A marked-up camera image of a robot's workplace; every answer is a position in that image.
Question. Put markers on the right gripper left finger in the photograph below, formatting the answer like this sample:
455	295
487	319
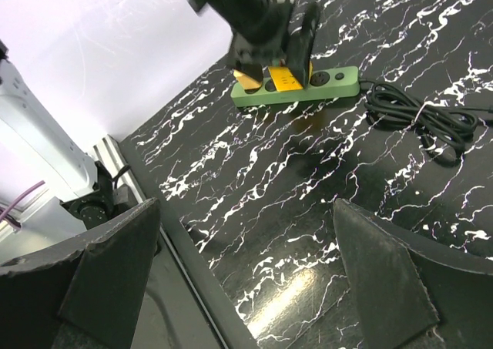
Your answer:
83	292

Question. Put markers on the yellow cube adapter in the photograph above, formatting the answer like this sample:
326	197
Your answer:
283	79

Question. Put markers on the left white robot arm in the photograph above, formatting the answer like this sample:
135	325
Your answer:
83	185

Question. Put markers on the small yellow plug adapter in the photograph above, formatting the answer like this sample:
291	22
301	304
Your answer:
246	82

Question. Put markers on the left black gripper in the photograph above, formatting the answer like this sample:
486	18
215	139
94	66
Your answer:
261	38

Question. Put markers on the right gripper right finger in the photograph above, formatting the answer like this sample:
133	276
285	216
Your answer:
410	291

